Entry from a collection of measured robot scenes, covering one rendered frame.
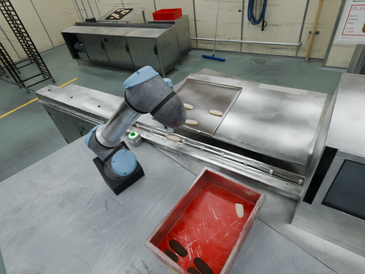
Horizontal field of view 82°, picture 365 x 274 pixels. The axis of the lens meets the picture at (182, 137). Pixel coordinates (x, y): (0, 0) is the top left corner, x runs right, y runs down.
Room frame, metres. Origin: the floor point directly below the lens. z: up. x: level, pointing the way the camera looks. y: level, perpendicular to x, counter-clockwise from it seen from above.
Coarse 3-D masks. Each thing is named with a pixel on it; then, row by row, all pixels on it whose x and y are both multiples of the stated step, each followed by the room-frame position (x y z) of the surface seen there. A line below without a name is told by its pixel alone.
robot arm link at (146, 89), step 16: (128, 80) 0.66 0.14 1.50; (144, 80) 0.64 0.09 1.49; (160, 80) 0.66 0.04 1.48; (128, 96) 0.66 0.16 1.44; (144, 96) 0.62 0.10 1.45; (160, 96) 0.61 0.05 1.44; (128, 112) 0.67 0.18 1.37; (144, 112) 0.65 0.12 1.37; (96, 128) 0.79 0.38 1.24; (112, 128) 0.70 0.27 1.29; (128, 128) 0.71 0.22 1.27; (96, 144) 0.73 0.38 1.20; (112, 144) 0.73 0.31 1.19
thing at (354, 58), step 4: (360, 44) 2.19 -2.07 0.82; (356, 48) 2.41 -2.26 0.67; (360, 48) 2.02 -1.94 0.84; (356, 52) 2.24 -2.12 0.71; (356, 56) 2.09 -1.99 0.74; (352, 60) 2.37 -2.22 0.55; (352, 64) 2.19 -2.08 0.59; (364, 64) 1.73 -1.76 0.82; (348, 68) 2.43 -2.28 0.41; (352, 68) 2.02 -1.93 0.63; (364, 68) 1.72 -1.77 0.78; (348, 72) 2.25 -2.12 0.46; (360, 72) 1.73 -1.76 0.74; (364, 72) 1.71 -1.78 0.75
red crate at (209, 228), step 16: (208, 192) 0.65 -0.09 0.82; (224, 192) 0.63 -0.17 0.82; (192, 208) 0.57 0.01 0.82; (208, 208) 0.56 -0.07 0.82; (224, 208) 0.54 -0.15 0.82; (176, 224) 0.50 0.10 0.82; (192, 224) 0.49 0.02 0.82; (208, 224) 0.48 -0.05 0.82; (224, 224) 0.47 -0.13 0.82; (240, 224) 0.45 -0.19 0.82; (176, 240) 0.43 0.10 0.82; (192, 240) 0.42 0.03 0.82; (208, 240) 0.41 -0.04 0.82; (224, 240) 0.39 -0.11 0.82; (192, 256) 0.35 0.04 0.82; (208, 256) 0.34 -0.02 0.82; (224, 256) 0.33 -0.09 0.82
